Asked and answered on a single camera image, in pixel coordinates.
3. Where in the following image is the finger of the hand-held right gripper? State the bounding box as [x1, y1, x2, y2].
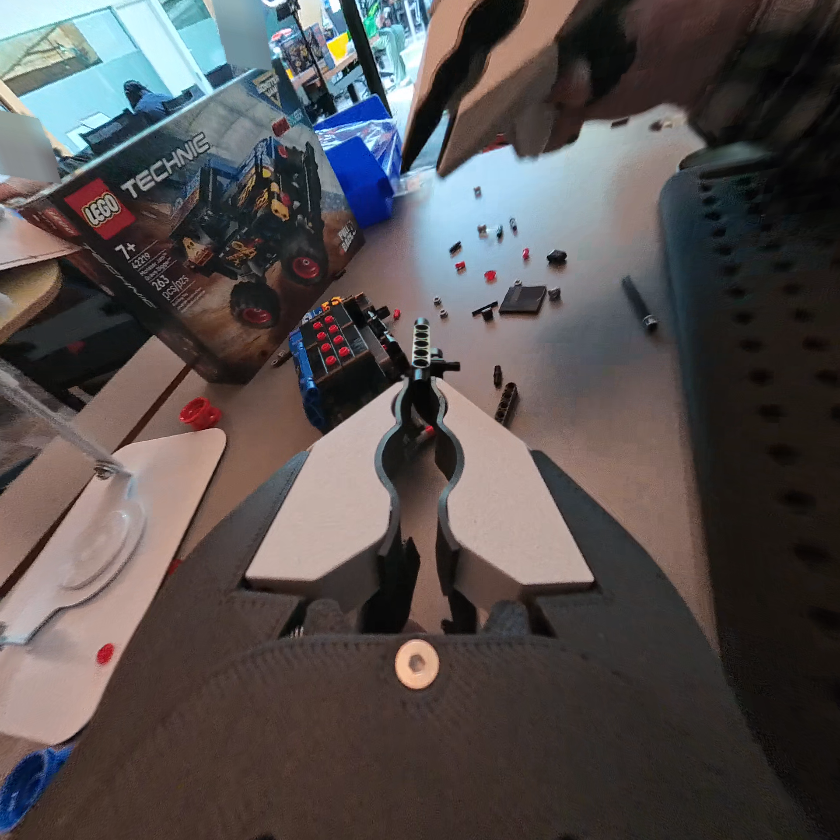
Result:
[399, 0, 527, 174]
[436, 0, 583, 178]

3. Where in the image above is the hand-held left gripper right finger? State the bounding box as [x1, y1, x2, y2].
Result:
[430, 379, 596, 598]

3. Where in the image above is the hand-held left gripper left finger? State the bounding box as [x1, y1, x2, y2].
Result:
[243, 381, 414, 596]

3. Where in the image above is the flame-printed toy truck model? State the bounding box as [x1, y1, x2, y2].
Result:
[287, 292, 411, 435]

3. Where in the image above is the black toy beam with holes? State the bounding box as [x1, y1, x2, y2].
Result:
[410, 317, 462, 383]

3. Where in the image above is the building instruction booklet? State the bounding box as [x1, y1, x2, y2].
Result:
[0, 213, 81, 271]

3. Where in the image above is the grey desk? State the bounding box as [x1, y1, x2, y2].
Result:
[0, 118, 723, 762]

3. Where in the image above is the person's right hand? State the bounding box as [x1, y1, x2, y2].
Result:
[553, 0, 757, 150]

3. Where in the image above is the black pole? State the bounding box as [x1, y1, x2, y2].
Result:
[340, 0, 389, 101]

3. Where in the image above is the clear plastic bag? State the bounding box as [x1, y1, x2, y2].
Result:
[325, 118, 403, 191]

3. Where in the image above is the blue storage bin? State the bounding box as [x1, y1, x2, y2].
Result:
[313, 94, 403, 228]

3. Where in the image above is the white book stand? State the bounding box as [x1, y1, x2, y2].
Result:
[0, 177, 228, 747]

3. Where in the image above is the black flat square toy panel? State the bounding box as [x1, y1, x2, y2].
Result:
[498, 283, 548, 316]

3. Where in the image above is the short black axle with stop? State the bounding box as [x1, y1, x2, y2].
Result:
[621, 274, 660, 333]

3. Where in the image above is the dark perforated panel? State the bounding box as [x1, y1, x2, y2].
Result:
[658, 147, 840, 840]

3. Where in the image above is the toy truck set box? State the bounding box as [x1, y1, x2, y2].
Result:
[18, 67, 366, 386]

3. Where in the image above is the blue toy wheel rim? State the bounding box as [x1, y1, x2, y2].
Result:
[0, 745, 74, 818]

